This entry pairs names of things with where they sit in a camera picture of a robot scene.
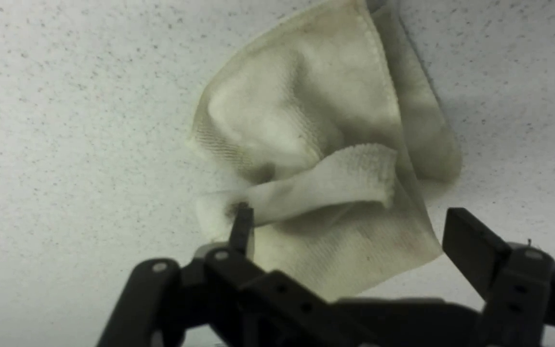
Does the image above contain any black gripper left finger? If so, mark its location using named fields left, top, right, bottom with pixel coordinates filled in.
left=94, top=201, right=356, bottom=347

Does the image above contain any cream cloth towel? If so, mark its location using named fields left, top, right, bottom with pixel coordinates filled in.
left=189, top=0, right=464, bottom=299

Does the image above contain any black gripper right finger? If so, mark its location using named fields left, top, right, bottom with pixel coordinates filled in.
left=439, top=206, right=555, bottom=347

